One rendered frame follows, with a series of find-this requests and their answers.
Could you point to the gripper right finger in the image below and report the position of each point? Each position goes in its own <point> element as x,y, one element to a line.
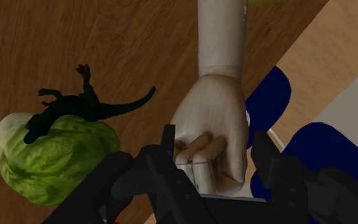
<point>293,186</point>

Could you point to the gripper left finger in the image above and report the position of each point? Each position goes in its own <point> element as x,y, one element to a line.
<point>154,189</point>

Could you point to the navy blue chair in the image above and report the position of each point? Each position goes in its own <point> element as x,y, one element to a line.
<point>324,145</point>

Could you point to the green lettuce head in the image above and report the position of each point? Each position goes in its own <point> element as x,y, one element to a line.
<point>61,161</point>

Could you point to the wooden mannequin hand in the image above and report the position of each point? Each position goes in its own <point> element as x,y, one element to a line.
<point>216,102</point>

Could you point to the dark green dinosaur figure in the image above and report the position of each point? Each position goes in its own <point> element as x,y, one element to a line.
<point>73,107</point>

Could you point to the yellow-green round object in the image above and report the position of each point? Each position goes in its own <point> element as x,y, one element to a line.
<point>262,2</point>

